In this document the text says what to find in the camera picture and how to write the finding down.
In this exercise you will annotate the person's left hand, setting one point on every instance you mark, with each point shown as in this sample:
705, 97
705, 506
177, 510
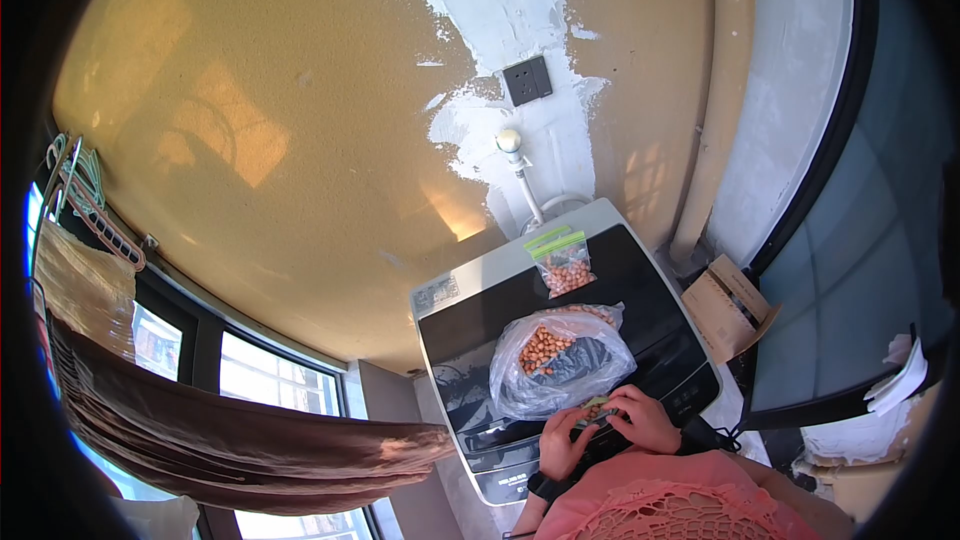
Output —
557, 451

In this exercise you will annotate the person's right hand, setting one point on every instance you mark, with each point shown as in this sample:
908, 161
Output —
649, 424

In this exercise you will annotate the person's left fingers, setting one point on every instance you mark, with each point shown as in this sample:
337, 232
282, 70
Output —
564, 418

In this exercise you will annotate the person's right fingers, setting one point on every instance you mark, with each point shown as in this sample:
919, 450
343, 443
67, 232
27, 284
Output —
621, 403

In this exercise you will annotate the person's left thumb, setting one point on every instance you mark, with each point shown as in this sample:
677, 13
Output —
589, 435

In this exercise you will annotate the green-topped zip bag with peanuts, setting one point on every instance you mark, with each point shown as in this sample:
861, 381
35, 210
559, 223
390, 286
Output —
592, 412

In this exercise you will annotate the large clear bag of peanuts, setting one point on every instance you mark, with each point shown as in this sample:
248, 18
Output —
585, 367

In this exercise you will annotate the black wrist band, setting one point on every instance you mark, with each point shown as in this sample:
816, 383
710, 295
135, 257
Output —
701, 436
547, 485

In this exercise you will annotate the person's body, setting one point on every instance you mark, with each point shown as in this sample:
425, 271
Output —
660, 499

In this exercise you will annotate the open cardboard box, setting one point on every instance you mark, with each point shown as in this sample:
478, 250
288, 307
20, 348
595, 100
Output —
720, 315

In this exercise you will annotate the small zip bag of peanuts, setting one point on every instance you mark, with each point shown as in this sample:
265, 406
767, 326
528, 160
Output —
568, 273

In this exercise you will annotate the white top-load washing machine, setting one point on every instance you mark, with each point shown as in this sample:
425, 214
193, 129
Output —
480, 300

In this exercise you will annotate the white crumpled paper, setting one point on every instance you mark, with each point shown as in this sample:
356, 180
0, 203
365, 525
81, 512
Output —
900, 379

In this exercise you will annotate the dark framed glass door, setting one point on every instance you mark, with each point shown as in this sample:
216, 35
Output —
862, 240

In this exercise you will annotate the brown hanging cloth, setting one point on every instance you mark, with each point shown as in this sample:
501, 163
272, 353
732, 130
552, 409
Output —
225, 435

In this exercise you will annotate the bunch of clothes hangers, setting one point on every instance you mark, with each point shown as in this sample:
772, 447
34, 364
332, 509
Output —
90, 202

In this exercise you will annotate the window with dark frame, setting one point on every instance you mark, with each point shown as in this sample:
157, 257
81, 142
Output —
277, 379

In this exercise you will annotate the beige wall pipe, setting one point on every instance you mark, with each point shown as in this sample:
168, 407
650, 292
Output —
720, 105

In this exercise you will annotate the black wall socket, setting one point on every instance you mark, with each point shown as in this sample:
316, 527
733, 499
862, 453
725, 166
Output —
527, 80

